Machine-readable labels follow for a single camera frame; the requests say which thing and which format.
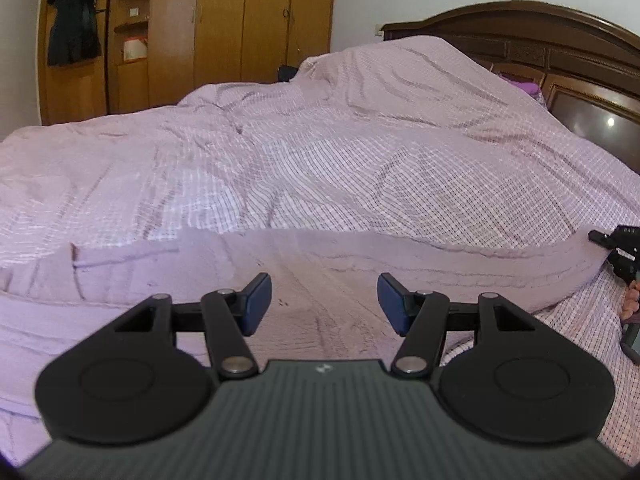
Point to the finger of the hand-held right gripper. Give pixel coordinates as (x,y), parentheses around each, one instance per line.
(622,237)
(625,266)

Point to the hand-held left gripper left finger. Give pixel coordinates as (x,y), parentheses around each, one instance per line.
(256,305)

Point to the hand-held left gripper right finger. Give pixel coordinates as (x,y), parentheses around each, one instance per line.
(392,305)

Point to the pink fleece garment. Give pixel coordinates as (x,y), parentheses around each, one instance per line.
(325,270)

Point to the person's right hand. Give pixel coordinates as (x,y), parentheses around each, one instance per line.
(632,302)

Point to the red checked bed sheet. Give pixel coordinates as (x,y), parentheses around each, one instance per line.
(585,325)

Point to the pink checked quilt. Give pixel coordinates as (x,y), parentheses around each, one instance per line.
(350,160)

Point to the purple cloth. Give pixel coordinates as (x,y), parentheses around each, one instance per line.
(525,87)

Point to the dark wooden headboard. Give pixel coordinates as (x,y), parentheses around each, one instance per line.
(565,60)

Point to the small dark object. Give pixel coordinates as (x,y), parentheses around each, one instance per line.
(286,73)

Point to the white and orange box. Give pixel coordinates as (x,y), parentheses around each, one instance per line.
(134,51)

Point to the wooden wardrobe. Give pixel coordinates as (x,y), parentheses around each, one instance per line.
(220,20)

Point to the black hanging coat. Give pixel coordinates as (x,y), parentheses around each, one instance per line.
(72,25)

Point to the wall socket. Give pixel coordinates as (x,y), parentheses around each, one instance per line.
(378,30)

